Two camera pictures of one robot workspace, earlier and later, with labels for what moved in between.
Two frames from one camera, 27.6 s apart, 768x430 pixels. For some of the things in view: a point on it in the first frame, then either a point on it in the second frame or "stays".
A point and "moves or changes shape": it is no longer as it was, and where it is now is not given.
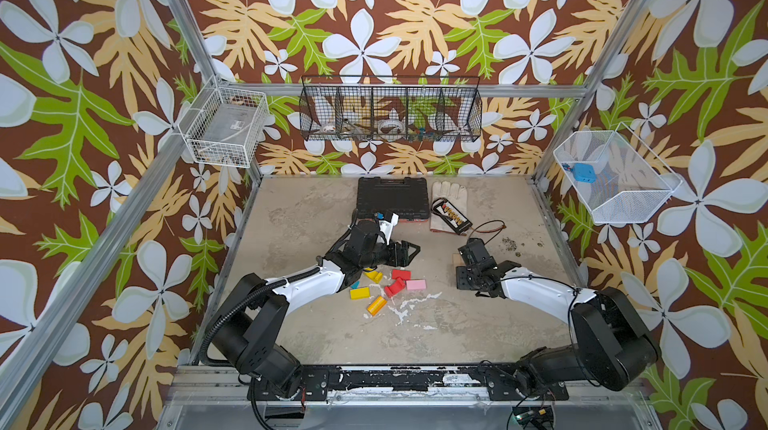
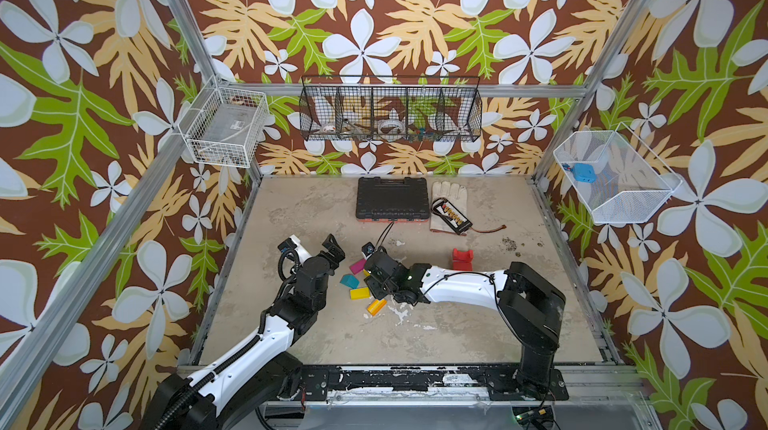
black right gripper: (474, 262) → (381, 268)
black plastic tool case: (406, 198) stays
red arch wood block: (394, 288) moves or changes shape
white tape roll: (391, 126) stays
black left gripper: (404, 260) → (334, 251)
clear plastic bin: (631, 181) stays
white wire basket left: (224, 125) stays
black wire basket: (390, 108) stays
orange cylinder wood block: (376, 306) stays
